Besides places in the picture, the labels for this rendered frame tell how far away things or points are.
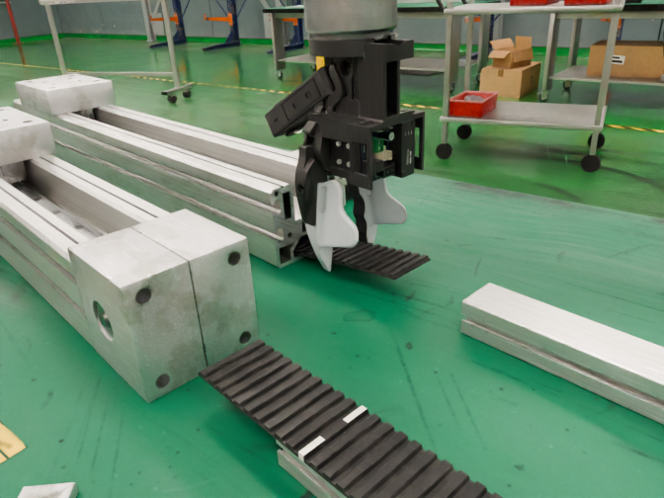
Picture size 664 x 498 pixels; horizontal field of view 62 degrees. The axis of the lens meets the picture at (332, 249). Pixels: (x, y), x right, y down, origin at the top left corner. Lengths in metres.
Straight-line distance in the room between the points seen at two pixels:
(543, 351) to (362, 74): 0.25
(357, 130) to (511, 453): 0.26
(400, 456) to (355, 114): 0.28
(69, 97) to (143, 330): 0.69
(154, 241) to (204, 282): 0.05
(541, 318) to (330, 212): 0.20
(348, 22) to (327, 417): 0.29
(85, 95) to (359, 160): 0.66
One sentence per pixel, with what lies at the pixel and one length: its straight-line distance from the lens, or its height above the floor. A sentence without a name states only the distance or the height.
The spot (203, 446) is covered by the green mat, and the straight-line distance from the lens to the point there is 0.38.
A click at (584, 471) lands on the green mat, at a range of 0.38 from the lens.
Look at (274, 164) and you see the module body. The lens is 0.65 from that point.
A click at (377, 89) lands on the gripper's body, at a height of 0.96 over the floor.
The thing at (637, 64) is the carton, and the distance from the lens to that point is 5.24.
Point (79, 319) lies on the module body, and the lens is 0.50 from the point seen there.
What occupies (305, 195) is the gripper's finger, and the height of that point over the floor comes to 0.87.
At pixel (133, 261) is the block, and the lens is 0.41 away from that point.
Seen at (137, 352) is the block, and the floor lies 0.82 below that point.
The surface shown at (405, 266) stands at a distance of 0.50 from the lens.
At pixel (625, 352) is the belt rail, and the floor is 0.81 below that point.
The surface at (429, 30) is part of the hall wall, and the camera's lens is 9.05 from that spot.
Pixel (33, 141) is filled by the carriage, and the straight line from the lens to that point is 0.77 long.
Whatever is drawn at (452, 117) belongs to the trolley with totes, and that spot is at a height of 0.26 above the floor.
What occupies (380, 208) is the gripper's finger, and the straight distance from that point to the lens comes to 0.55.
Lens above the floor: 1.04
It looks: 26 degrees down
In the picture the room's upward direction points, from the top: 3 degrees counter-clockwise
